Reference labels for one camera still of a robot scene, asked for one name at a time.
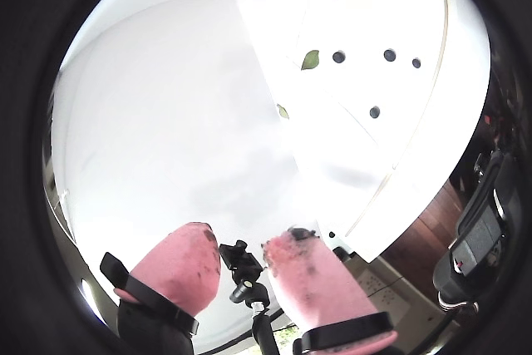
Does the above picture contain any pink stained gripper finger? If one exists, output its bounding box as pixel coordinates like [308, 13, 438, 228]
[260, 226, 400, 355]

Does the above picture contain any pink covered gripper finger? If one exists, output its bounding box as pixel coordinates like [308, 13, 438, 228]
[99, 221, 222, 355]

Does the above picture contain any black tripod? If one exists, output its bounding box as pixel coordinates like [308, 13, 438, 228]
[219, 239, 283, 355]

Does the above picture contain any cream perforated board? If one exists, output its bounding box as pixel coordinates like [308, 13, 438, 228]
[332, 246, 454, 355]

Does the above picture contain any thin wooden strip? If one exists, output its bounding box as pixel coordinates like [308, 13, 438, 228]
[344, 0, 452, 239]

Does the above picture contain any white paper sheet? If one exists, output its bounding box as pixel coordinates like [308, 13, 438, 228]
[235, 0, 448, 248]

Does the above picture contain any large green leaf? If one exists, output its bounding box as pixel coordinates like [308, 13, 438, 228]
[300, 49, 321, 71]

